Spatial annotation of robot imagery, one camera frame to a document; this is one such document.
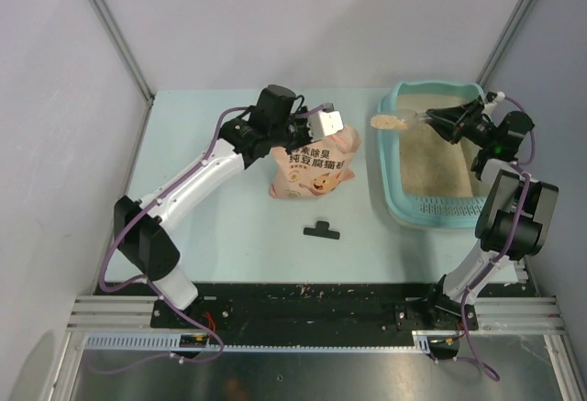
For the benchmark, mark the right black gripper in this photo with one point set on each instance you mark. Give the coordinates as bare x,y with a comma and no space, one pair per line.
454,127

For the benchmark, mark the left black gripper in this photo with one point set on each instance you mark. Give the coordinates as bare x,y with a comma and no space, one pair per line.
301,116

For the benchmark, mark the orange cat litter bag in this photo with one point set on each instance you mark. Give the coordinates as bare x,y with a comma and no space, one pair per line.
315,169

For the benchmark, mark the clear plastic scoop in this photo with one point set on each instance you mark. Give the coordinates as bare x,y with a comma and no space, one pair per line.
399,120

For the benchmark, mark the black bag clip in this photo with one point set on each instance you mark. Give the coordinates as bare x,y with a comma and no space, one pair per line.
322,229

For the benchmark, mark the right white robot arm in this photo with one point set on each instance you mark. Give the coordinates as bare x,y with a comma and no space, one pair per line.
516,214

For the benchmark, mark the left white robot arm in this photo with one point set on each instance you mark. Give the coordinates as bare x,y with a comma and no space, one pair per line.
243,135

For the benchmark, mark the tan cat litter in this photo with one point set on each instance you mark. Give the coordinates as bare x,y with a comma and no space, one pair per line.
430,166

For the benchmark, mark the teal litter box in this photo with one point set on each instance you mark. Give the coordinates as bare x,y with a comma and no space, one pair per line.
415,210

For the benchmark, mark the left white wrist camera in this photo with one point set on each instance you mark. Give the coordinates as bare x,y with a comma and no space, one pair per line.
324,121

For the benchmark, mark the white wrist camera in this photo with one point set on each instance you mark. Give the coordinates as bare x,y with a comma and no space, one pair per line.
491,99
324,121

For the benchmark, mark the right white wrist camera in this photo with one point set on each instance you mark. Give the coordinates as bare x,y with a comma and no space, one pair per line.
491,99

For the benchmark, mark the right aluminium corner post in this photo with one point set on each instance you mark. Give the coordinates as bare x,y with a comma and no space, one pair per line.
506,39

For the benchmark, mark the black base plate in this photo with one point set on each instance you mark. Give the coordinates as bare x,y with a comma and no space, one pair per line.
407,306

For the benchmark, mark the aluminium frame rail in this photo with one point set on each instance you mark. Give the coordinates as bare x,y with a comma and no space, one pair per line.
521,352

